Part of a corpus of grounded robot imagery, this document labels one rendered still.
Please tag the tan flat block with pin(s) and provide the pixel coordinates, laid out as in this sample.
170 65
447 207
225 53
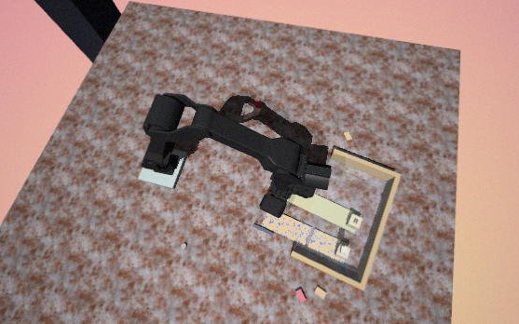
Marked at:
347 136
320 292

